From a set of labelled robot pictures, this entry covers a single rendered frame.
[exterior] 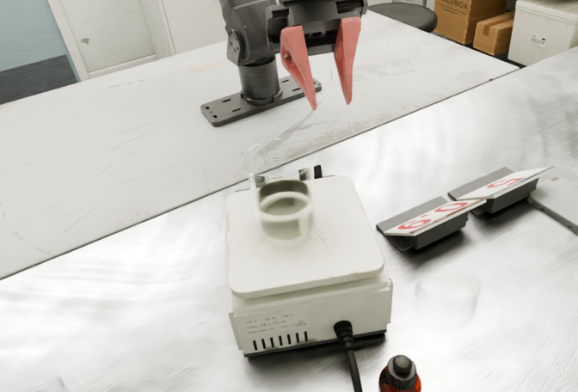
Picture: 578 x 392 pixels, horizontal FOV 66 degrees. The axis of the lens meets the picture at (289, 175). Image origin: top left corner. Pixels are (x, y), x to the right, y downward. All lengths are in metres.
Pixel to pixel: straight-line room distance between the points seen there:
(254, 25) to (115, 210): 0.31
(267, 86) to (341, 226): 0.38
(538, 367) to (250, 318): 0.23
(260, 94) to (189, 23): 2.11
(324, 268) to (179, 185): 0.30
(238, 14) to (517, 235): 0.45
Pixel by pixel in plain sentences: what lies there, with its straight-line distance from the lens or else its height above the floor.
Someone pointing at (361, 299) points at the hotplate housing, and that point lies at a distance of 0.36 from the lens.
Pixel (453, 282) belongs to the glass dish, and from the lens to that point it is 0.46.
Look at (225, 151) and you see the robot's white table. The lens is 0.64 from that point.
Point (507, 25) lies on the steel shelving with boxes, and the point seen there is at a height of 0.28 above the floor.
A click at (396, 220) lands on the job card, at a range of 0.50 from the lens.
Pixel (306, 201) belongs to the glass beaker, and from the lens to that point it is 0.34.
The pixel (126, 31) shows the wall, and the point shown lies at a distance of 3.34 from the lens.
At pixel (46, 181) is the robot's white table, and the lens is 0.70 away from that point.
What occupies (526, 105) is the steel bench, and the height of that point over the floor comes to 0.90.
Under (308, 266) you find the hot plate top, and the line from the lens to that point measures 0.35.
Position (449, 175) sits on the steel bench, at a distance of 0.58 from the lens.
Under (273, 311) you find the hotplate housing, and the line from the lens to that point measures 0.36.
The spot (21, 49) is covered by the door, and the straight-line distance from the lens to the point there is 3.30.
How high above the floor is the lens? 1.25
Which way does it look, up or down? 38 degrees down
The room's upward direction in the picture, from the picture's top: 7 degrees counter-clockwise
